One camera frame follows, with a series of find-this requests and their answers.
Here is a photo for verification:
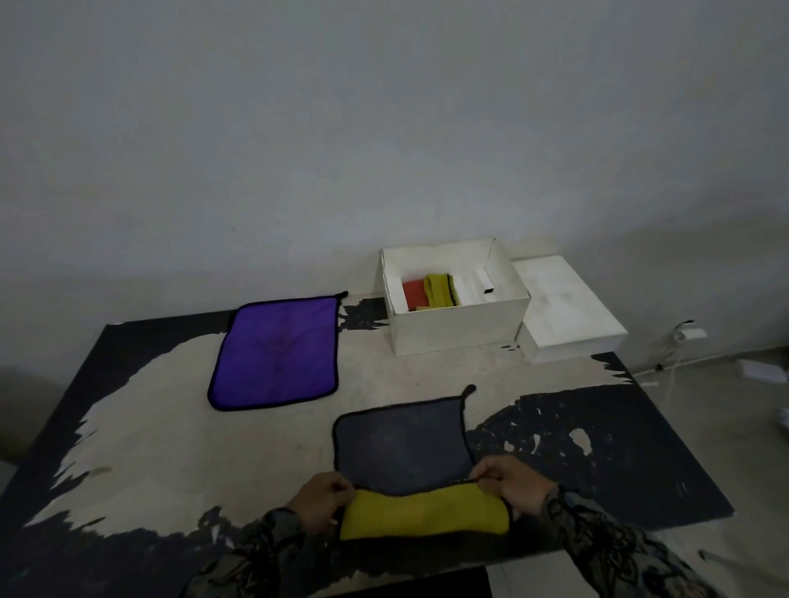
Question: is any person's left hand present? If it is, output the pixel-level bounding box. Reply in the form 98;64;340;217
286;471;358;536

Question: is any white box lid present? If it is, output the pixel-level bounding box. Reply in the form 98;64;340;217
514;255;629;365

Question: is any person's right hand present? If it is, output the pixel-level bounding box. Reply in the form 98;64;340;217
469;454;559;520

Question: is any red cloth with blue trim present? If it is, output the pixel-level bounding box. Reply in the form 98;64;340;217
401;278;430;311

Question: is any white box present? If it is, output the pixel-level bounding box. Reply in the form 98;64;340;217
380;237;533;357

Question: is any purple grey cloth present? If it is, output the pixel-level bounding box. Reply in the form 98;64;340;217
206;291;349;412

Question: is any person's left forearm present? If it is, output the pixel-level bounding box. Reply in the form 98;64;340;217
182;508;304;598

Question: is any person's right forearm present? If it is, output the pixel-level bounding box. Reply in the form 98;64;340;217
542;486;722;598

